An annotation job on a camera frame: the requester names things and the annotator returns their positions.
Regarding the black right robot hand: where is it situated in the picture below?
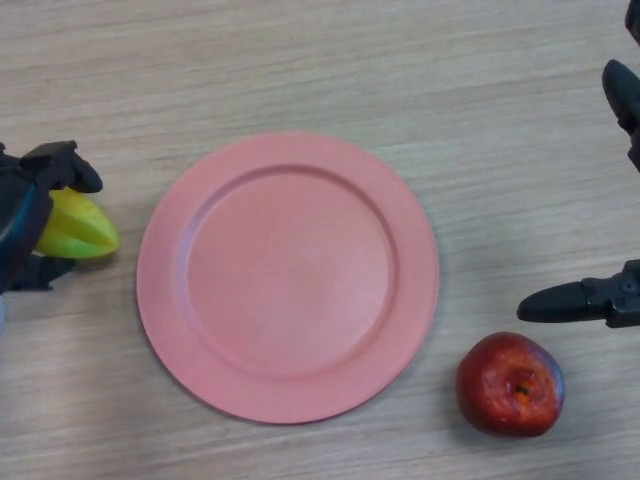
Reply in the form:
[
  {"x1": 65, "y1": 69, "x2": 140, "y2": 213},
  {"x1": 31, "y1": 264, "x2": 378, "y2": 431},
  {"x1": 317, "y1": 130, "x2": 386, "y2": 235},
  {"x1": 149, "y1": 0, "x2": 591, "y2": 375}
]
[{"x1": 516, "y1": 0, "x2": 640, "y2": 329}]

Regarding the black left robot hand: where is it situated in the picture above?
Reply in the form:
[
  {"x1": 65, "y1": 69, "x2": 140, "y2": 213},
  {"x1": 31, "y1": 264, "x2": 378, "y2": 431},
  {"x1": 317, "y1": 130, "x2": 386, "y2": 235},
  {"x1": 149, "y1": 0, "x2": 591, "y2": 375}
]
[{"x1": 0, "y1": 140, "x2": 104, "y2": 294}]

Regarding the yellow green starfruit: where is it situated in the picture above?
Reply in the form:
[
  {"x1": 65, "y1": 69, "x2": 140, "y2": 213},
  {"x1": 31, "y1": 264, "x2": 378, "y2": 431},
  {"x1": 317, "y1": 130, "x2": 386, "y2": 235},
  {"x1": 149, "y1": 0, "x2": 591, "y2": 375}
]
[{"x1": 35, "y1": 188, "x2": 122, "y2": 260}]

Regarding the pink round plate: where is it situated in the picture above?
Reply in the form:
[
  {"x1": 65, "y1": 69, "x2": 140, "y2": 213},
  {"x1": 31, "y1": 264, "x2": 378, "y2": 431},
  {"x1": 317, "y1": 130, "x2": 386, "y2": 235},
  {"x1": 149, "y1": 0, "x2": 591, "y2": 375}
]
[{"x1": 135, "y1": 130, "x2": 441, "y2": 425}]

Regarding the red apple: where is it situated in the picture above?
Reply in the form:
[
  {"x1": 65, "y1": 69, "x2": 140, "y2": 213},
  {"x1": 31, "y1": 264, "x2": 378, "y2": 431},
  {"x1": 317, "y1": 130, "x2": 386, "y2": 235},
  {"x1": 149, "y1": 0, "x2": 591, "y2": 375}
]
[{"x1": 454, "y1": 331, "x2": 566, "y2": 439}]

